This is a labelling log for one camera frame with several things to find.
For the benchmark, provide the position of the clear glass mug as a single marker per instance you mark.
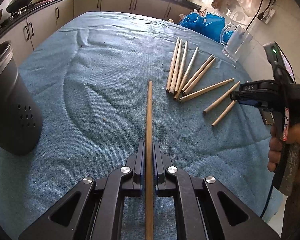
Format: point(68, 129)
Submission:
point(236, 43)

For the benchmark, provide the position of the blue towel table cloth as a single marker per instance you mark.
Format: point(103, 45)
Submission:
point(90, 81)

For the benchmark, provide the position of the black perforated utensil holder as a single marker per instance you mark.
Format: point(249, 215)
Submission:
point(20, 118)

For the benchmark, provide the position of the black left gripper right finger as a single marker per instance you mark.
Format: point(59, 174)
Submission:
point(204, 207)

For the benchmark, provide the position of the wooden chopstick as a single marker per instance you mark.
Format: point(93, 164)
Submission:
point(180, 74)
point(196, 80)
point(176, 68)
point(149, 219)
point(220, 99)
point(224, 113)
point(172, 65)
point(197, 73)
point(187, 72)
point(204, 90)

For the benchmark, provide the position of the beige kitchen cabinets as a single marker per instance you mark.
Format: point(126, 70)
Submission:
point(34, 26)

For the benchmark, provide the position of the blue plastic bag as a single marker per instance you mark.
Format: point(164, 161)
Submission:
point(210, 25)

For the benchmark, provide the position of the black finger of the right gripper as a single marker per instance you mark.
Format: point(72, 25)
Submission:
point(249, 97)

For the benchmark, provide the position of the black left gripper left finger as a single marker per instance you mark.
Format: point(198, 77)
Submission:
point(93, 208)

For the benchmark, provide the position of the person's right hand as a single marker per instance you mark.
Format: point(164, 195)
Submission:
point(278, 148)

